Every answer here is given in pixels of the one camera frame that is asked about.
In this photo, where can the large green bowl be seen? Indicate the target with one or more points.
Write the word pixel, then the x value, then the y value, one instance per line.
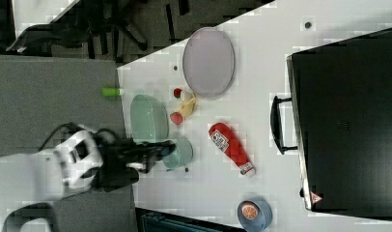
pixel 148 119

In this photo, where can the red toy fruit lower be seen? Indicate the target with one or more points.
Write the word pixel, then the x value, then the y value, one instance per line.
pixel 176 118

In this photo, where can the small green cup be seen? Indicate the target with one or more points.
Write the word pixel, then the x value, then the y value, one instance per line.
pixel 181 156

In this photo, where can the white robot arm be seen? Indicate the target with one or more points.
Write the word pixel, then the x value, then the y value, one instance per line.
pixel 30 184

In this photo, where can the black office chair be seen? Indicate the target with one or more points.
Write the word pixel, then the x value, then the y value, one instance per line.
pixel 71 23

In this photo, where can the green marker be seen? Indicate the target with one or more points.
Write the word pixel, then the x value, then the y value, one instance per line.
pixel 111 92

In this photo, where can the black toaster oven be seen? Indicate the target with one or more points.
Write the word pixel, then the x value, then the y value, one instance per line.
pixel 342 103

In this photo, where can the dark teal crate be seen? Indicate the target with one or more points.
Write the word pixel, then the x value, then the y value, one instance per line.
pixel 154 221

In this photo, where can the red toy fruit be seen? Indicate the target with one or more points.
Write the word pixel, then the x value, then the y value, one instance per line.
pixel 177 93
pixel 176 118

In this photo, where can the black oven door handle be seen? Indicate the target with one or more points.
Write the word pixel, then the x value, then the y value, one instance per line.
pixel 276 125

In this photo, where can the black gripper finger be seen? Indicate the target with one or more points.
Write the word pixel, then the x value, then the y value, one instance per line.
pixel 149 162
pixel 161 148

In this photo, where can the lilac oval plate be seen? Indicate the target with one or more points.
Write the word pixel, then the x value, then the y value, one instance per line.
pixel 208 62

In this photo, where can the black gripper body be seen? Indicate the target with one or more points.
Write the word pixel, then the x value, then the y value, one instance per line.
pixel 117 155

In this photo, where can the blue bowl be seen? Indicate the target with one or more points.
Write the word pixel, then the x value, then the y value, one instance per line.
pixel 262 221

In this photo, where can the red toy fruit upper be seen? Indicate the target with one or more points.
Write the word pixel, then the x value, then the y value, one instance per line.
pixel 177 93

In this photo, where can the red ketchup bottle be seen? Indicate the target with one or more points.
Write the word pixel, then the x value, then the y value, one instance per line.
pixel 228 143

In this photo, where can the orange slice toy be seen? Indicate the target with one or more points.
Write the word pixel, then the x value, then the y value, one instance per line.
pixel 249 210

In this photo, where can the yellow toy banana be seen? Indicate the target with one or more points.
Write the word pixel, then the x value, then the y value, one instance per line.
pixel 188 101

